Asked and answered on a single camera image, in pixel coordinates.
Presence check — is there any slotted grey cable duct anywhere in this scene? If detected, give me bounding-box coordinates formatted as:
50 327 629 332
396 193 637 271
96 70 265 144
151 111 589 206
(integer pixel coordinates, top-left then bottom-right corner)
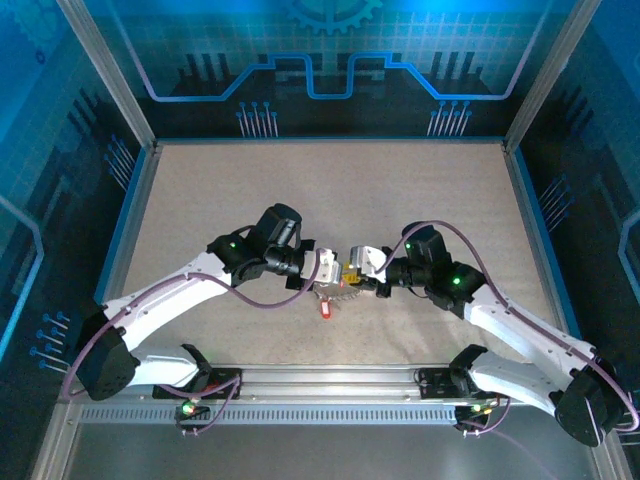
79 407 459 425

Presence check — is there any aluminium side rail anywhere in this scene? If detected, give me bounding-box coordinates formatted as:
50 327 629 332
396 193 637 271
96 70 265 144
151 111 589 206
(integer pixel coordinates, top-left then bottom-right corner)
501 141 576 364
82 142 164 364

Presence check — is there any grey metal panel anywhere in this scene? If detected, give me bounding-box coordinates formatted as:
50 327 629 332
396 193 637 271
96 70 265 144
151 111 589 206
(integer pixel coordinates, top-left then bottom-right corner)
62 422 609 480

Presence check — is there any aluminium mounting rail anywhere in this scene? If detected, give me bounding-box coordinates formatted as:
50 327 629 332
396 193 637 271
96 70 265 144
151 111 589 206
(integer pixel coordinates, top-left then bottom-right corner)
59 363 601 406

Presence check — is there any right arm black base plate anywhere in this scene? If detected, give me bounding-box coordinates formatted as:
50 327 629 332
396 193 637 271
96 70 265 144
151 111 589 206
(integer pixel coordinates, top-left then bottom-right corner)
416 366 501 401

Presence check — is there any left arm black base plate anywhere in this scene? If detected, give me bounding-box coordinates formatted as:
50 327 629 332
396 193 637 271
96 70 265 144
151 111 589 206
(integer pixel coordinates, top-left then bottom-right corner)
152 367 245 401

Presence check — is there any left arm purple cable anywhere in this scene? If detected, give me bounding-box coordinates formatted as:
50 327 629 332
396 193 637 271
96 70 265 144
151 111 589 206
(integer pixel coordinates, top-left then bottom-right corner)
64 249 324 436

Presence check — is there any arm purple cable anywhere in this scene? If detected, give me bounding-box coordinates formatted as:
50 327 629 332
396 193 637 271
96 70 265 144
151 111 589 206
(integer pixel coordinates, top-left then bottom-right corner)
382 220 640 436
64 249 324 436

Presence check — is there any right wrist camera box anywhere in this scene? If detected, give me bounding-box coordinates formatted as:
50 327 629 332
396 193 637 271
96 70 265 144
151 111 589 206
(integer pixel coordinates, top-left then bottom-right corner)
348 243 389 282

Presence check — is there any aluminium frame post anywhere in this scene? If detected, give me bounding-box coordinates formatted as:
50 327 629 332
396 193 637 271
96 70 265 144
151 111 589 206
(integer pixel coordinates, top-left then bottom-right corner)
54 0 164 151
503 0 604 151

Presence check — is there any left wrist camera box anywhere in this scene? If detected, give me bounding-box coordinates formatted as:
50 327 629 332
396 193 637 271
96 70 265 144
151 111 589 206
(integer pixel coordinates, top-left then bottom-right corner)
312 246 347 290

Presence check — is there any grey keyring with metal clips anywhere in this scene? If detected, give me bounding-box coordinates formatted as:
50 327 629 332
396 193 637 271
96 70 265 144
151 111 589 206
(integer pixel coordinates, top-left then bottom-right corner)
312 282 366 304

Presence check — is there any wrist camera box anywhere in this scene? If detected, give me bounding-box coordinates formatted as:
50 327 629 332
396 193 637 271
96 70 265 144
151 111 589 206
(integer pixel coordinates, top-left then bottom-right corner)
348 243 389 282
312 246 347 290

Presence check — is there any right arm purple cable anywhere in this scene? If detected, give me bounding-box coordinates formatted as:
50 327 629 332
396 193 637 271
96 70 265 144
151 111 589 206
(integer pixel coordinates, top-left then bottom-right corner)
382 220 640 436

